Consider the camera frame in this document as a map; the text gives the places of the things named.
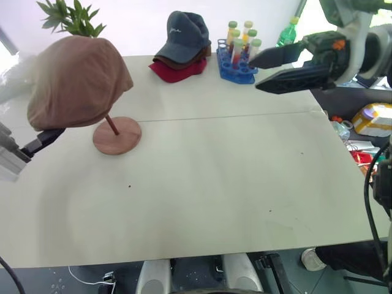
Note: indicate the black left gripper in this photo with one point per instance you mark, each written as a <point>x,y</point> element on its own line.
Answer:
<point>43,141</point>

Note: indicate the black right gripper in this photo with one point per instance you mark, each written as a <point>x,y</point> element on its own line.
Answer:
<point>324,49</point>

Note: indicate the wooden hat stand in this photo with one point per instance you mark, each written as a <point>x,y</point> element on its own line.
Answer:
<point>118,137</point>

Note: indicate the brown baseball cap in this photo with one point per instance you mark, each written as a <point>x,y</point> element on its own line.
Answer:
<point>200,55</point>

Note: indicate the dark grey baseball cap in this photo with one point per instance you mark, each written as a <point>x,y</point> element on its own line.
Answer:
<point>183,36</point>

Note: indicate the red baseball cap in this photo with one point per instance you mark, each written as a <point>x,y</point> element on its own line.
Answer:
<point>177,72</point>

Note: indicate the green plastic bottle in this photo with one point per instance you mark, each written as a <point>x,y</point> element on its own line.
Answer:
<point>287,33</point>

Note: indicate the green-capped test tube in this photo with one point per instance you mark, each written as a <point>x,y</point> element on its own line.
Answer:
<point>235,34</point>
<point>252,36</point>
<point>247,29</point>
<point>231,30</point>
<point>254,49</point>
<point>237,52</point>

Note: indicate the blue test tube rack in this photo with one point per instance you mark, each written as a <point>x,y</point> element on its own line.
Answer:
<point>232,70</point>

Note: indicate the clear plastic bag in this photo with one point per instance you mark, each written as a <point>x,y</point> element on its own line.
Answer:
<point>340,130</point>

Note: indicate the yellow and white box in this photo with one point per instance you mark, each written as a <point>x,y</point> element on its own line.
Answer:
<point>375,121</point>

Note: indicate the red packaging clutter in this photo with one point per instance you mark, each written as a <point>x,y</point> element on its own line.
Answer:
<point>363,159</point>

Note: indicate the green leafy plant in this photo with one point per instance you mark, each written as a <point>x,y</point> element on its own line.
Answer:
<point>73,18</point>

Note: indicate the white robot leg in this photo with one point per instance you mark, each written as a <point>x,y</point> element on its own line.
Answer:
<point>153,277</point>
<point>242,272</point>

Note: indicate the white shoe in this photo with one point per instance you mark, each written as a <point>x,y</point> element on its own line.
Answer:
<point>312,259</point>

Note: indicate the black trouser leg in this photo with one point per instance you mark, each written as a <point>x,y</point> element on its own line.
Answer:
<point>349,257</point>

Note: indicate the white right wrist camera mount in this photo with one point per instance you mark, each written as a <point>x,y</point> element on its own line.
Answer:
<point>356,46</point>

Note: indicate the black table frame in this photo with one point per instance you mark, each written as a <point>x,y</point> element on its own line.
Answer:
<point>272,269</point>

